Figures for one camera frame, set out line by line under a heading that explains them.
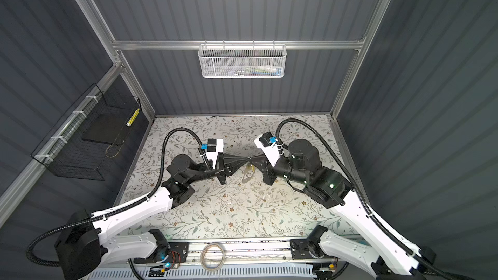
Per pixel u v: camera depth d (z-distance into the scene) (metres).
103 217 0.43
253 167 0.62
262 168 0.60
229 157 0.60
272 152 0.52
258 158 0.60
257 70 0.93
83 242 0.40
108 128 0.76
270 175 0.55
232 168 0.59
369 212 0.41
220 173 0.56
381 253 0.37
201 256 0.72
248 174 0.94
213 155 0.55
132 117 0.81
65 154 0.66
